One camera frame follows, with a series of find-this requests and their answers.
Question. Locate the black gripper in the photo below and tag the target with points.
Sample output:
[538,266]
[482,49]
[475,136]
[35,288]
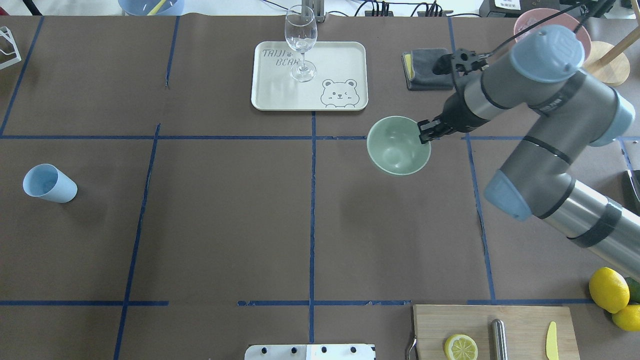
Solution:
[454,114]

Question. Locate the light green bowl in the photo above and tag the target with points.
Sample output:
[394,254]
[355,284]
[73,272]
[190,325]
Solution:
[394,147]

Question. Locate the light blue plastic cup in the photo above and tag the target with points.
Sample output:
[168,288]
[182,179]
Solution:
[47,182]

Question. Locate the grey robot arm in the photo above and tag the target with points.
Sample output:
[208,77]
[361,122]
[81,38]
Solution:
[576,110]

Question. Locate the pink bowl of ice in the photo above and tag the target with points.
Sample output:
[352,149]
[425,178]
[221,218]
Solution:
[533,16]

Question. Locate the blue bowl with fork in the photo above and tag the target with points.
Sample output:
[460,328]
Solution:
[144,7]

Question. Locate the cream bear print tray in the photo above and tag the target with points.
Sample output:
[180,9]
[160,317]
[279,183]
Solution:
[340,84]

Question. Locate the clear wine glass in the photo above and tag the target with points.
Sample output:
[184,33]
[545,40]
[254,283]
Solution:
[301,34]

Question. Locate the wooden round stand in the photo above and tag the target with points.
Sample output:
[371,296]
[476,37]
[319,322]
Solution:
[608,63]

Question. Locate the black metal scoop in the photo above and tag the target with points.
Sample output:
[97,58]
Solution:
[631,191]

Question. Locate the lemon half slice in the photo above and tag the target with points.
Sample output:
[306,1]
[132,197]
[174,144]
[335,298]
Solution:
[460,347]

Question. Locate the wooden cutting board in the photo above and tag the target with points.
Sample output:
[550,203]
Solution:
[525,330]

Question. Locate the yellow lemon rear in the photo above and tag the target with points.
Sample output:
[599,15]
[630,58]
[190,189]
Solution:
[609,290]

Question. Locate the yellow lemon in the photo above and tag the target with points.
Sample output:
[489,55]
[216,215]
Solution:
[609,290]
[628,318]

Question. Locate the yellow plastic knife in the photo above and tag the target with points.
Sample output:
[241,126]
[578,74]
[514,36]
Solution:
[551,342]

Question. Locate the green avocado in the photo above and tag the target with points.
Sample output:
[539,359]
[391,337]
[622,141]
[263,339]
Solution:
[634,289]

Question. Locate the yellow lemon front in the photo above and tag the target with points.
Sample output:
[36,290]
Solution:
[628,318]

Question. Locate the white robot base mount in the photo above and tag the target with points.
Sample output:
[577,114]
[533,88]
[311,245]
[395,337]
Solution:
[331,351]

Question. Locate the white wire cup rack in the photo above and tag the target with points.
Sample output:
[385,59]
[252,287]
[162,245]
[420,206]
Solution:
[9,51]

